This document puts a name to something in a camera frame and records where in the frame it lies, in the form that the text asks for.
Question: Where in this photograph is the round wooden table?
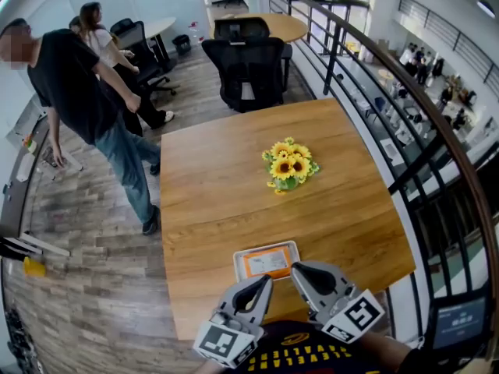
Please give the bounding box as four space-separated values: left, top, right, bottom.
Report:
210 12 310 44

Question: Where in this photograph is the yellow object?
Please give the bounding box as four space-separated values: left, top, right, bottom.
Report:
22 256 48 278

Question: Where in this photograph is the orange and green item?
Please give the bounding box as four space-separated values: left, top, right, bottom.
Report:
21 132 38 155

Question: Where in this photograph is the white flat item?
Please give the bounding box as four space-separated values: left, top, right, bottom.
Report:
15 151 37 183

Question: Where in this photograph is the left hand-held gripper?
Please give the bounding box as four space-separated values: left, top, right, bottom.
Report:
193 274 274 370

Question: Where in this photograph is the white tissue box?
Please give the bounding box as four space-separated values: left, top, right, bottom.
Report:
232 240 302 284

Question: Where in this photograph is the black railing with wooden handrail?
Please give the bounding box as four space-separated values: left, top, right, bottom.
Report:
267 0 499 365

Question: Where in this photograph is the round white table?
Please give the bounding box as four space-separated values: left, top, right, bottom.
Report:
143 16 178 74

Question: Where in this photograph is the person's torso dark shirt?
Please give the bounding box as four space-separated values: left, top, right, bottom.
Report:
232 319 441 374

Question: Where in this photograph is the dark screen with blue display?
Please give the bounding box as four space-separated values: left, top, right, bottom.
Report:
432 295 489 352

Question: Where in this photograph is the orange and white tissue pack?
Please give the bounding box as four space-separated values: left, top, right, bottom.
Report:
242 245 294 281

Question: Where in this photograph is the black balcony railing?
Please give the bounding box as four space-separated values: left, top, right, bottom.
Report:
397 0 499 90

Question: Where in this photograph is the person's right forearm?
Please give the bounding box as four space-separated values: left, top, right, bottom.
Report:
359 330 415 374

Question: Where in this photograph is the black trash bin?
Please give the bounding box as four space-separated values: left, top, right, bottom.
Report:
172 34 193 56

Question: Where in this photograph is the sunflower bouquet in green vase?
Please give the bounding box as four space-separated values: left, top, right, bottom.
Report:
261 136 321 196

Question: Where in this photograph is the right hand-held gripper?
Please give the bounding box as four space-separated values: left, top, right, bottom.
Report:
290 260 386 344

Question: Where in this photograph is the domed pendant lamp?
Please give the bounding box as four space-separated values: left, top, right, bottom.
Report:
476 0 497 19

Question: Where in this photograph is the person's left forearm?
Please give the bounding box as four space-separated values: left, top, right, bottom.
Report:
192 360 225 374

